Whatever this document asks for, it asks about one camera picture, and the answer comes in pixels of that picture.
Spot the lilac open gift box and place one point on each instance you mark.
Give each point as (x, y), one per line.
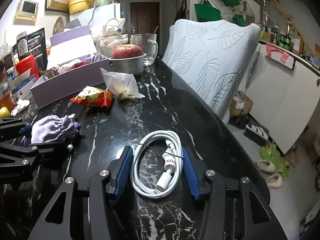
(69, 47)

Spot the yellow green pear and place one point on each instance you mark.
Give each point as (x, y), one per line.
(4, 112)

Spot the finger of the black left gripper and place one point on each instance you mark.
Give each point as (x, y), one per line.
(11, 128)
(19, 163)

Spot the wall intercom panel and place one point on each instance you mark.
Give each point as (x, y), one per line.
(27, 10)

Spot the red plastic container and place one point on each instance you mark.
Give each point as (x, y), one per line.
(27, 63)

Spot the blue white tissue box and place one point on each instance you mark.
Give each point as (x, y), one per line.
(23, 90)

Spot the light blue leaf cushion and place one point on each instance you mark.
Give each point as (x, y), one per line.
(212, 58)

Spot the yellow pot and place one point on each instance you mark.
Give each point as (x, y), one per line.
(76, 6)

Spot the cream cartoon water bottle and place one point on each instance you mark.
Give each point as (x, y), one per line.
(112, 36)

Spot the red fuzzy knitted item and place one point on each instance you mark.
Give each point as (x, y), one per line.
(76, 65)

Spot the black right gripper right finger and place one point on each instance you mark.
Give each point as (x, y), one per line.
(233, 208)

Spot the glass mug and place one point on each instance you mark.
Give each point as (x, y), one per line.
(148, 44)

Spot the red foil snack packet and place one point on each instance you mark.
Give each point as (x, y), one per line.
(93, 97)

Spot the dark lidded jar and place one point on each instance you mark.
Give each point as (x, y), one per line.
(22, 45)

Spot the white refrigerator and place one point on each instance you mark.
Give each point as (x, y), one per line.
(97, 17)

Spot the metal bowl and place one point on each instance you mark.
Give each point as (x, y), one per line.
(134, 65)

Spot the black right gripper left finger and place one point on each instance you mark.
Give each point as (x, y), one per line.
(75, 213)

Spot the purple satin drawstring pouch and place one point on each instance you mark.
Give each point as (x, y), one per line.
(53, 128)

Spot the crumpled white tissue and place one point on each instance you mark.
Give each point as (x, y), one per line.
(20, 106)

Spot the clear zip bag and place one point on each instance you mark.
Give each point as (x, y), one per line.
(122, 85)

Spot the green tote bag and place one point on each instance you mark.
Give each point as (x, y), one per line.
(206, 13)

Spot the red apple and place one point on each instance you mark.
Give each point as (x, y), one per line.
(127, 51)

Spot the black snack pouch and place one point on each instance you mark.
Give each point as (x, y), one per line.
(37, 47)

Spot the woven round mat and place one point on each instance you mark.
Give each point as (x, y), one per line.
(58, 26)

